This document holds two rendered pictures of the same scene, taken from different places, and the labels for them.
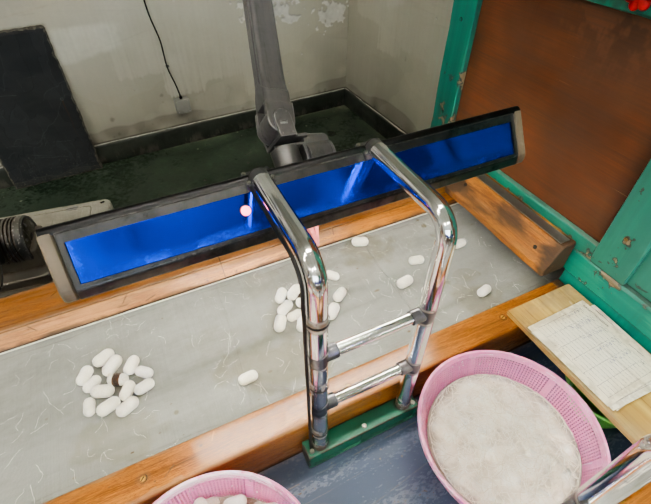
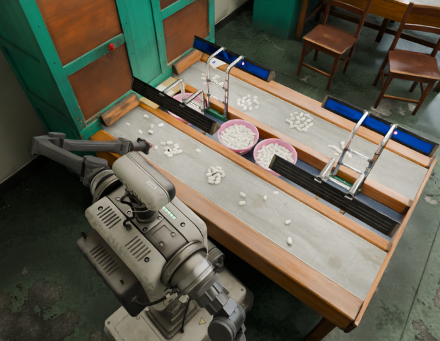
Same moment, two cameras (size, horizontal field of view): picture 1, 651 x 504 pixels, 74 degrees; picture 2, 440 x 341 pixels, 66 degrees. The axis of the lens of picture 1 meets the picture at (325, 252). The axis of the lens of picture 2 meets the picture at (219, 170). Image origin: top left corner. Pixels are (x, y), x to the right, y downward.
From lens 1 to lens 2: 1.93 m
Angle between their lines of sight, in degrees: 69
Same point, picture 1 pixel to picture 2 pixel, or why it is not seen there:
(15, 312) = (211, 210)
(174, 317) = (189, 176)
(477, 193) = (113, 114)
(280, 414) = (204, 139)
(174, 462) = (224, 150)
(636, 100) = (119, 61)
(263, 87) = (116, 143)
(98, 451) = (230, 168)
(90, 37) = not seen: outside the picture
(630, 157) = (126, 69)
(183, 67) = not seen: outside the picture
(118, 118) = not seen: outside the picture
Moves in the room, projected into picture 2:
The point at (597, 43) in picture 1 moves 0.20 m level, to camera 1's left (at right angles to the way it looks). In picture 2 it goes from (105, 61) to (115, 80)
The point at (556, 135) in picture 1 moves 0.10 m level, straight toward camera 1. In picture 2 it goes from (111, 83) to (127, 84)
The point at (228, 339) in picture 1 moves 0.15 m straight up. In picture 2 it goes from (189, 161) to (188, 145)
